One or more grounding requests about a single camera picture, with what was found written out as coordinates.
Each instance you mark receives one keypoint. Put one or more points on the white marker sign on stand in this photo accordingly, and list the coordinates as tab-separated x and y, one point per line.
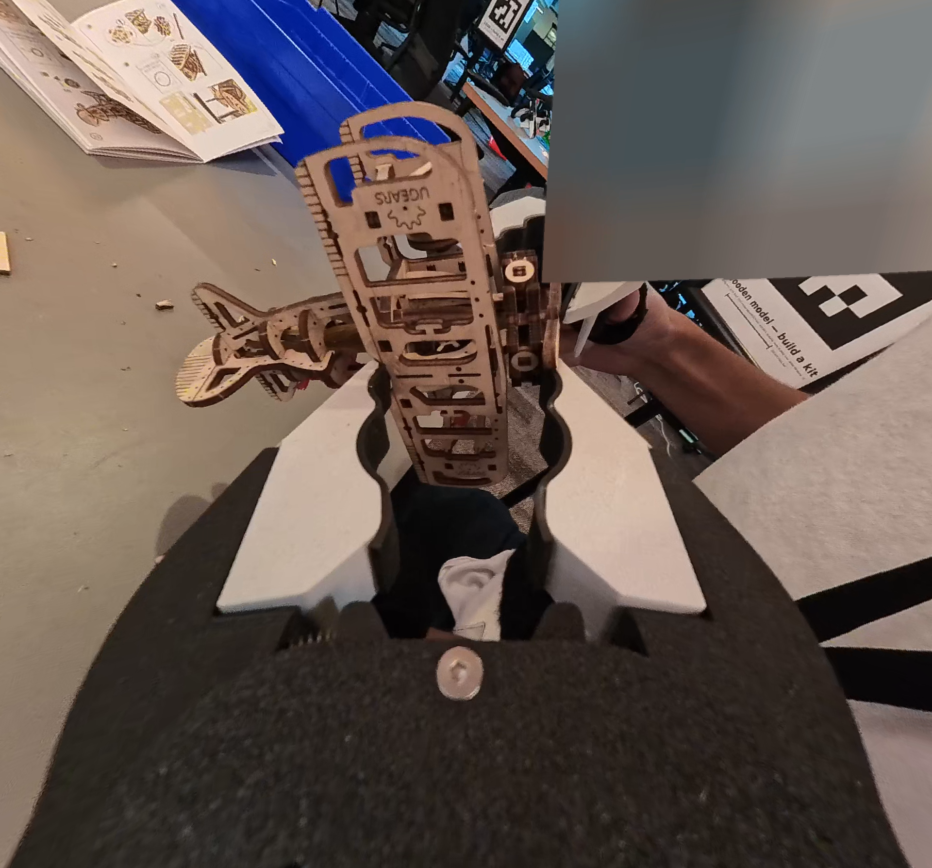
764	329

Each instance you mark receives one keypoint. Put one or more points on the person's right hand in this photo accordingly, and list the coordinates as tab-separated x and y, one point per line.
655	351

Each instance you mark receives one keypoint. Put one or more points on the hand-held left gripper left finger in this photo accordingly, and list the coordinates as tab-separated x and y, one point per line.
306	518

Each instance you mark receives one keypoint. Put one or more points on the open instruction booklet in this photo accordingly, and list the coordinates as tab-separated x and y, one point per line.
167	67

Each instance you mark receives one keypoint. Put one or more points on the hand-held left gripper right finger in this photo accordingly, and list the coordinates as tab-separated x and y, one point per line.
615	518

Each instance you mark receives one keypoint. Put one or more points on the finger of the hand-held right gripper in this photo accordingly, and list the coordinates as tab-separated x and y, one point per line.
593	298
524	209

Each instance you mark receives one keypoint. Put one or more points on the blue storage bin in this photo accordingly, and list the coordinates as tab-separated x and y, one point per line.
277	45

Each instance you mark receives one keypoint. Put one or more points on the person's right forearm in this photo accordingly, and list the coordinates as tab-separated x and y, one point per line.
728	395

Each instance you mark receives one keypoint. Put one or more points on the wooden background table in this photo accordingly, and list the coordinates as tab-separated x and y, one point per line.
510	132

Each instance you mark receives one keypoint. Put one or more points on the small marker sign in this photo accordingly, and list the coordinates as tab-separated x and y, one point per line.
507	9

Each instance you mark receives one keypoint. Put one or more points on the wooden biplane model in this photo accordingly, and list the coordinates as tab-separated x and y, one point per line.
444	344

